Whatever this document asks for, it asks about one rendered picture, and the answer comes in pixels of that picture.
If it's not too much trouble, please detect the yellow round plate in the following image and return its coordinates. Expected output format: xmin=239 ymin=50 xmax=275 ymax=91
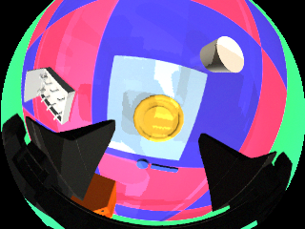
xmin=133 ymin=94 xmax=184 ymax=142

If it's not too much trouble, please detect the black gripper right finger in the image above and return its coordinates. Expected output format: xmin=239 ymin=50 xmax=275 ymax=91
xmin=198 ymin=134 xmax=277 ymax=212

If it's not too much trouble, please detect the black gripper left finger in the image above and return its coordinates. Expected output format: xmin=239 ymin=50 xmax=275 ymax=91
xmin=26 ymin=115 xmax=115 ymax=201

